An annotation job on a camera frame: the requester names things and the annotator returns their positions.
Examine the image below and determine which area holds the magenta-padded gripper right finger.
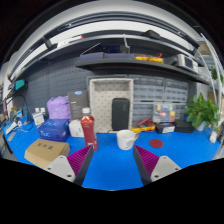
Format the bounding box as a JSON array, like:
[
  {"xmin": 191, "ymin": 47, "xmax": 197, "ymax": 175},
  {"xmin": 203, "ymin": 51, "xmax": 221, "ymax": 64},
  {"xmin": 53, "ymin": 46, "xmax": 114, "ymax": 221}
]
[{"xmin": 132, "ymin": 144, "xmax": 182, "ymax": 187}]

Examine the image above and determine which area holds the grey drawer cabinet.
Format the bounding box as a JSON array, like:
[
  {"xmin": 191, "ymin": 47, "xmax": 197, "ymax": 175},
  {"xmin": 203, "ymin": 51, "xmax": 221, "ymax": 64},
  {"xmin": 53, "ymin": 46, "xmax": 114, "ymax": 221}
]
[
  {"xmin": 132, "ymin": 101, "xmax": 155, "ymax": 128},
  {"xmin": 174, "ymin": 102, "xmax": 188, "ymax": 121},
  {"xmin": 86, "ymin": 74, "xmax": 129, "ymax": 81},
  {"xmin": 164, "ymin": 78, "xmax": 190, "ymax": 103},
  {"xmin": 132, "ymin": 75, "xmax": 166, "ymax": 103}
]

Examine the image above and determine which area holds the small white labelled box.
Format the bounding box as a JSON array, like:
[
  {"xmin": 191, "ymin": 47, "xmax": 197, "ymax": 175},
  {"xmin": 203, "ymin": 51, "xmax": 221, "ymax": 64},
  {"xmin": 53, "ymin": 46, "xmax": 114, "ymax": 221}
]
[{"xmin": 32, "ymin": 112, "xmax": 45, "ymax": 127}]

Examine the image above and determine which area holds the purple plastic bag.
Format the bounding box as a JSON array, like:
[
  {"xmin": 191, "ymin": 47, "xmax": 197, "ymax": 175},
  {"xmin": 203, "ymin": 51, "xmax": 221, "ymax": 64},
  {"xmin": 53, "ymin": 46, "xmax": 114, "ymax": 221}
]
[{"xmin": 46, "ymin": 95, "xmax": 72, "ymax": 121}]

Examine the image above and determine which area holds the teal plastic bin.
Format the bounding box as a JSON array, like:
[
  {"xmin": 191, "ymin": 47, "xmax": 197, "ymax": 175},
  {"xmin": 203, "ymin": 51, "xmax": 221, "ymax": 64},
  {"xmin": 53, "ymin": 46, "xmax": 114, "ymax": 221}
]
[{"xmin": 13, "ymin": 78, "xmax": 26, "ymax": 91}]

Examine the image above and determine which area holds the dark grey flat box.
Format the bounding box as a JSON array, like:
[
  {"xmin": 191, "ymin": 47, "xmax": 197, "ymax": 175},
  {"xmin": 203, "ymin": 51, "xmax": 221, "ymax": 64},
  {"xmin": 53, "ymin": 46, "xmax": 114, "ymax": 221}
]
[{"xmin": 67, "ymin": 90, "xmax": 91, "ymax": 121}]

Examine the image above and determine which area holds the potted green plant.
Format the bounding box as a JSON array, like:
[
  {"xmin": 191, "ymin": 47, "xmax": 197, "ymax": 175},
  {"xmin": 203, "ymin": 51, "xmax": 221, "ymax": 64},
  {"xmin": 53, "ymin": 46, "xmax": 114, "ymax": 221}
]
[{"xmin": 184, "ymin": 92, "xmax": 222, "ymax": 132}]

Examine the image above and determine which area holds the white mug gold handle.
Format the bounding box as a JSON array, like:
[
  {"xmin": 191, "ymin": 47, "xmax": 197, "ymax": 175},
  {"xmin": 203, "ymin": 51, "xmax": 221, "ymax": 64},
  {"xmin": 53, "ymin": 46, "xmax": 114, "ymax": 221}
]
[{"xmin": 116, "ymin": 129, "xmax": 139, "ymax": 151}]

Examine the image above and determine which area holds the beige dotted fabric tray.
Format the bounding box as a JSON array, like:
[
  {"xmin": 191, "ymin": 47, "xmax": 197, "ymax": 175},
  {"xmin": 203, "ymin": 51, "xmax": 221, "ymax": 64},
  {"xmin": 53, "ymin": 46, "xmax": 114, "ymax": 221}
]
[{"xmin": 88, "ymin": 77, "xmax": 135, "ymax": 134}]

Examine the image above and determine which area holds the small black labelled box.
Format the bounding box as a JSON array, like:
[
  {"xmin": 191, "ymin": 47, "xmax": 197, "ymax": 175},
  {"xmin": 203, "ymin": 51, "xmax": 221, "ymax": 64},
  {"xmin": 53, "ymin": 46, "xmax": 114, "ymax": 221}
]
[{"xmin": 154, "ymin": 121, "xmax": 177, "ymax": 135}]

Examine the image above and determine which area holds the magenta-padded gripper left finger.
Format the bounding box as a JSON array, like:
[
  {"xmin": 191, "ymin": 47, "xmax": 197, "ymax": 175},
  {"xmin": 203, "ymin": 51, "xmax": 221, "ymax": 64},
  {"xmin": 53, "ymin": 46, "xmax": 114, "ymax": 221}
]
[{"xmin": 44, "ymin": 143, "xmax": 95, "ymax": 187}]

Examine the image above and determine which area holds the black hard case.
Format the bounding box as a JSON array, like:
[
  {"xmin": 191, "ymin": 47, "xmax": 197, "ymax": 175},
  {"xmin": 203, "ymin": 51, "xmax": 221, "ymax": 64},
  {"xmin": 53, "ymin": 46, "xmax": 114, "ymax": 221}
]
[{"xmin": 173, "ymin": 118, "xmax": 196, "ymax": 134}]

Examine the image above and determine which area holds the plain white box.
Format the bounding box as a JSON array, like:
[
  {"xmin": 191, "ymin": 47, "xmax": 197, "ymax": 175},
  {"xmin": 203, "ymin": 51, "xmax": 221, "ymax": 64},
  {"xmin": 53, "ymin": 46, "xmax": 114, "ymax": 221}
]
[{"xmin": 68, "ymin": 119, "xmax": 85, "ymax": 138}]

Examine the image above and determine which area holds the yellow multimeter with red leads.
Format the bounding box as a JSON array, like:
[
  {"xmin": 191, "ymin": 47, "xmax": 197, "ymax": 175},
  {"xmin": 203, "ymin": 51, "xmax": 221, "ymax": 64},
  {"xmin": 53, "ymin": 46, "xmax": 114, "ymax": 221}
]
[{"xmin": 130, "ymin": 118, "xmax": 157, "ymax": 134}]

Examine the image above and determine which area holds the white wire shelf rack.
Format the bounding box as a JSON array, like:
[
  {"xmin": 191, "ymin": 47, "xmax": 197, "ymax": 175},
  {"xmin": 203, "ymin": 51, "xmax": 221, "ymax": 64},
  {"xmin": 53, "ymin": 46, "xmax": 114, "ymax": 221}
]
[{"xmin": 194, "ymin": 31, "xmax": 224, "ymax": 101}]

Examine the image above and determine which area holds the red drink bottle white cap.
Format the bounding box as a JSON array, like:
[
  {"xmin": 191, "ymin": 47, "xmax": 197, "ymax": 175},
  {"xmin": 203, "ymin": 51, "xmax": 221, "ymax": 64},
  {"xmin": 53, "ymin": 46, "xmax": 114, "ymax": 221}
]
[{"xmin": 80, "ymin": 107, "xmax": 99, "ymax": 152}]

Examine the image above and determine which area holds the clear box with coloured parts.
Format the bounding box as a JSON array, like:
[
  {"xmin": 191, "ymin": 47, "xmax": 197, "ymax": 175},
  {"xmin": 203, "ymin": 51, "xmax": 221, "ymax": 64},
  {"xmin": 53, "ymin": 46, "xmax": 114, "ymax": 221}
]
[{"xmin": 152, "ymin": 102, "xmax": 177, "ymax": 124}]

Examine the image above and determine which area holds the blue printed carton box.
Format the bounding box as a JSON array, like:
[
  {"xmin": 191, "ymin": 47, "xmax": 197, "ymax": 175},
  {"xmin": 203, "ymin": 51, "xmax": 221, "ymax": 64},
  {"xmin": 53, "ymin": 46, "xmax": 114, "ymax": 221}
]
[{"xmin": 37, "ymin": 118, "xmax": 70, "ymax": 143}]

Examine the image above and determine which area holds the small white block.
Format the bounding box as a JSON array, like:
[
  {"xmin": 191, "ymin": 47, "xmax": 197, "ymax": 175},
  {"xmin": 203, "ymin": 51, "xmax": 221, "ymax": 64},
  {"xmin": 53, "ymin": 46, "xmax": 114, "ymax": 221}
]
[{"xmin": 209, "ymin": 130, "xmax": 219, "ymax": 144}]

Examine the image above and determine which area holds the flat round red coaster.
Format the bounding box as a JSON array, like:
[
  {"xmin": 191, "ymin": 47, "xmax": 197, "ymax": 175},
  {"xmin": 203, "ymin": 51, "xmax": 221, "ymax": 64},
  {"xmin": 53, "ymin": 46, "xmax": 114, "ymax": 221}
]
[{"xmin": 148, "ymin": 138, "xmax": 164, "ymax": 149}]

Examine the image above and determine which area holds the black zip case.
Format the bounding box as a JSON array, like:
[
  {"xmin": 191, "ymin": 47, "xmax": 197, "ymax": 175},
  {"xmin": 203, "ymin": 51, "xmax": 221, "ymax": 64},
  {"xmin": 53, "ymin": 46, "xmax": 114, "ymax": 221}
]
[{"xmin": 111, "ymin": 97, "xmax": 131, "ymax": 132}]

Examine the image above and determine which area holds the brown cardboard box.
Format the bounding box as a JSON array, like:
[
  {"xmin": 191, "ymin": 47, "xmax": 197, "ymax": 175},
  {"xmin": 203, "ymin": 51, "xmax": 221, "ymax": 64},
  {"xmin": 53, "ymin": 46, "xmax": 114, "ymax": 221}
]
[{"xmin": 23, "ymin": 138, "xmax": 71, "ymax": 170}]

